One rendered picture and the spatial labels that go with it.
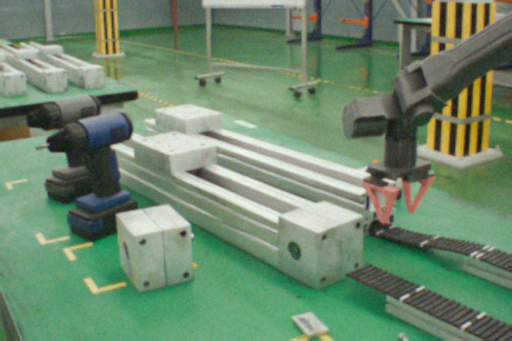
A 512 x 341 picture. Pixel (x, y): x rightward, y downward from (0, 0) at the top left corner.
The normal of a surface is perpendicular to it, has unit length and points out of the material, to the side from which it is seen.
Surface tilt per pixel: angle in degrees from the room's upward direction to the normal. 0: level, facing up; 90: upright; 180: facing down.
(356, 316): 0
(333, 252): 90
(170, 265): 90
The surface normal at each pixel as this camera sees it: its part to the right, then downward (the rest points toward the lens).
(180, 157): 0.62, 0.19
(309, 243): -0.79, 0.18
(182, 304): -0.02, -0.96
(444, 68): -0.70, -0.27
